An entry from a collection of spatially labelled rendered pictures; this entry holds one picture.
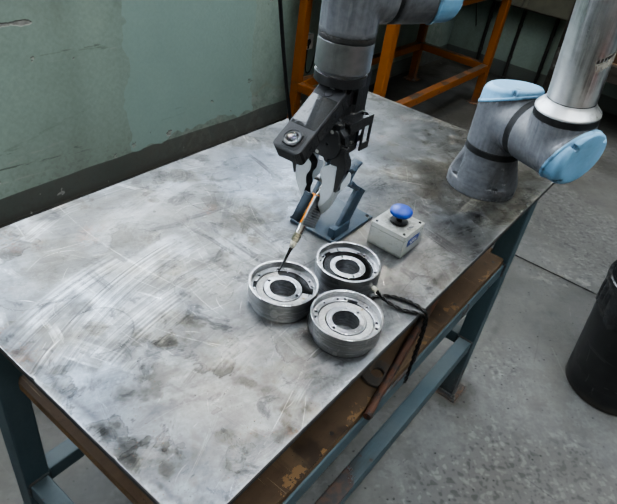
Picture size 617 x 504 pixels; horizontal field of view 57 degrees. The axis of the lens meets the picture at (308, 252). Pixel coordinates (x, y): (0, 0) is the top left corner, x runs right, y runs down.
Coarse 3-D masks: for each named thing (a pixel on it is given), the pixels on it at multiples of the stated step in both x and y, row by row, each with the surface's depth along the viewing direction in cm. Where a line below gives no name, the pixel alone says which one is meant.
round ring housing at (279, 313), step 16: (256, 272) 86; (272, 272) 88; (304, 272) 88; (272, 288) 86; (288, 288) 87; (256, 304) 82; (272, 304) 80; (288, 304) 80; (304, 304) 81; (272, 320) 83; (288, 320) 83
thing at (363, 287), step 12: (324, 252) 93; (360, 252) 94; (372, 252) 93; (336, 264) 92; (348, 264) 93; (360, 264) 92; (372, 264) 92; (324, 276) 88; (348, 276) 89; (324, 288) 90; (336, 288) 87; (348, 288) 87; (360, 288) 87
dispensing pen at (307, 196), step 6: (306, 192) 84; (318, 192) 85; (306, 198) 84; (300, 204) 84; (306, 204) 84; (300, 210) 84; (294, 216) 85; (300, 216) 84; (300, 228) 86; (294, 234) 86; (300, 234) 86; (294, 240) 86; (294, 246) 86; (288, 252) 87; (282, 264) 87
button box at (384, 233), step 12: (384, 216) 101; (372, 228) 100; (384, 228) 99; (396, 228) 99; (408, 228) 99; (420, 228) 101; (372, 240) 102; (384, 240) 100; (396, 240) 98; (408, 240) 99; (396, 252) 99
